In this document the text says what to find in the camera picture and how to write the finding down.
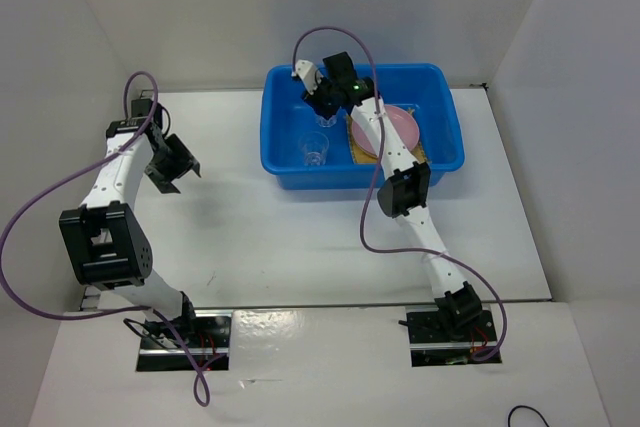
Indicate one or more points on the pink plastic plate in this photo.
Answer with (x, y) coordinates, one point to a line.
(407, 127)

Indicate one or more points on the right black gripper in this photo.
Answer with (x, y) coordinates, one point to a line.
(313, 100)

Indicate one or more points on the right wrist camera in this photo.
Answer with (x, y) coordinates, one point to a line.
(308, 74)

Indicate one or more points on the clear plastic cup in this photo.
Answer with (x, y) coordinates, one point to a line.
(314, 148)
(325, 122)

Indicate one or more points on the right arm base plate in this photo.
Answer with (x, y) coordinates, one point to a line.
(430, 345)

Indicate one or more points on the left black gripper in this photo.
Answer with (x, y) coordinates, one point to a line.
(184, 160)

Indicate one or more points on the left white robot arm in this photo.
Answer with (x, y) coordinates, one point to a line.
(106, 244)

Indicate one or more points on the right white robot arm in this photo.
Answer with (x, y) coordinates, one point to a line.
(403, 195)

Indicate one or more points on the bamboo woven mat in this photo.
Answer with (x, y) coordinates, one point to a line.
(362, 157)

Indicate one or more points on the blue plastic bin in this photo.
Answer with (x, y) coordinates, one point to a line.
(285, 119)

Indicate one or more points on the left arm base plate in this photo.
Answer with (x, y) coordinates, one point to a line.
(208, 340)

